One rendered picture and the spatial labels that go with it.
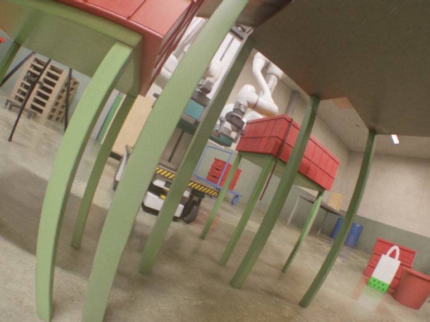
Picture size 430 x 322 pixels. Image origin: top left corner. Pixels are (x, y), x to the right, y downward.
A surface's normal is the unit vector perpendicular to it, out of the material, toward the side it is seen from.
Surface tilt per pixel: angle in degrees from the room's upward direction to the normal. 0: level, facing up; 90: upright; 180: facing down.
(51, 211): 90
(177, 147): 90
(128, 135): 90
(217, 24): 90
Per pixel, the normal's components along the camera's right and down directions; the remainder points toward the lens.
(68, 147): 0.38, 0.10
